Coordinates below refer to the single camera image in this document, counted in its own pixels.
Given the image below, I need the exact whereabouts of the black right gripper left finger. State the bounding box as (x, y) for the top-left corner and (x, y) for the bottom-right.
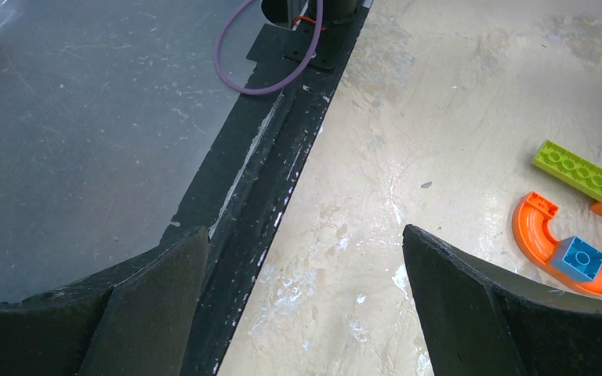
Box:
(0, 227), (209, 375)

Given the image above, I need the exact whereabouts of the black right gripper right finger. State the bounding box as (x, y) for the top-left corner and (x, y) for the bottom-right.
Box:
(404, 225), (602, 375)

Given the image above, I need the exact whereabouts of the orange curved track piece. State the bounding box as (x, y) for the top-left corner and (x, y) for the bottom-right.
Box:
(512, 191), (602, 296)

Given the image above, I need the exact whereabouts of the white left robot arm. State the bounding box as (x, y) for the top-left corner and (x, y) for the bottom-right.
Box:
(259, 0), (364, 28)

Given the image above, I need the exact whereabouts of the lime long toy brick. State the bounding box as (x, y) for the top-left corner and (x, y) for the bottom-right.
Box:
(531, 140), (602, 203)

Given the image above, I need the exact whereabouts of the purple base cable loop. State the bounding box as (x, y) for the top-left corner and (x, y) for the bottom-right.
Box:
(214, 0), (325, 96)

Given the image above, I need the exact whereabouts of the blue toy brick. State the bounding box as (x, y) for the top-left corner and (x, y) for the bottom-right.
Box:
(551, 237), (602, 283)

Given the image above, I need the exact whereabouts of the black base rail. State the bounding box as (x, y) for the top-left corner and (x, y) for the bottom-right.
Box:
(161, 1), (370, 375)

